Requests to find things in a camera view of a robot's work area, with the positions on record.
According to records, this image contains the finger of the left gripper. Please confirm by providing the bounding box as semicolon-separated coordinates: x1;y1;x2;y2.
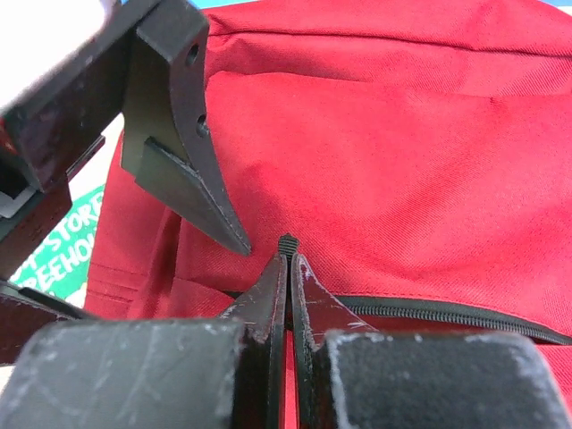
0;281;97;365

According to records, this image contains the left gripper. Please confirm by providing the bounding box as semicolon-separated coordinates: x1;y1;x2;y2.
1;1;251;284

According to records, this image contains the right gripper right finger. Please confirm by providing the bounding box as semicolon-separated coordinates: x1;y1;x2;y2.
290;254;571;428

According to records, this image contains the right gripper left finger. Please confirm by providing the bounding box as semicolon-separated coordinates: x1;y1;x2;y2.
1;256;288;428

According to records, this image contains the red backpack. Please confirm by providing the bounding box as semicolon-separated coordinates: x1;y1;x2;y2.
85;1;571;428

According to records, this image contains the green Treehouse book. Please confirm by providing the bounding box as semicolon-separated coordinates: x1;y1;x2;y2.
8;182;108;309

